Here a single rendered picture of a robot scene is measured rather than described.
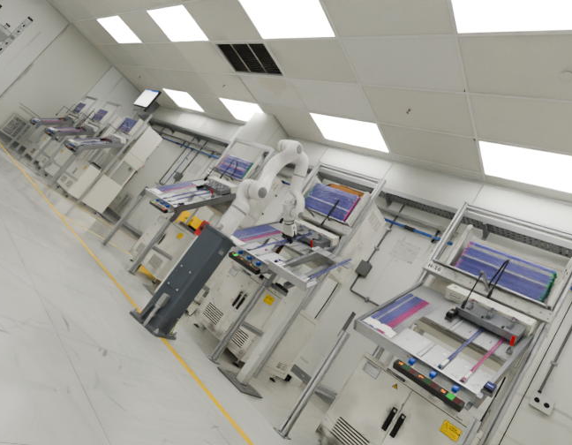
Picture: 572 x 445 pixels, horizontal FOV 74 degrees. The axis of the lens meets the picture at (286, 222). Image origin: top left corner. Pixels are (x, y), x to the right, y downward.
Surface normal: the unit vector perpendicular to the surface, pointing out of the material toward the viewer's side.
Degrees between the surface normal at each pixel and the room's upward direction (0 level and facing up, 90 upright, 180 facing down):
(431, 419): 90
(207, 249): 90
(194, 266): 90
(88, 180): 90
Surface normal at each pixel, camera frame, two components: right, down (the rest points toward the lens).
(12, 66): 0.66, 0.31
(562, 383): -0.49, -0.51
